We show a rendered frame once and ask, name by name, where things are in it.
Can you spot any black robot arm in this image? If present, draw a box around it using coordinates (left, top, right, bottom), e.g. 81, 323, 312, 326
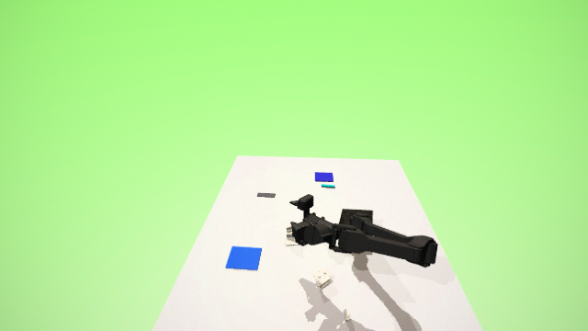
292, 212, 438, 268

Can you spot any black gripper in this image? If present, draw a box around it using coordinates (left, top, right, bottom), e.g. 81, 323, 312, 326
289, 194, 325, 224

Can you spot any blue flat square plate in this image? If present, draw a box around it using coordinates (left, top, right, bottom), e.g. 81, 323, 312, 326
226, 246, 262, 270

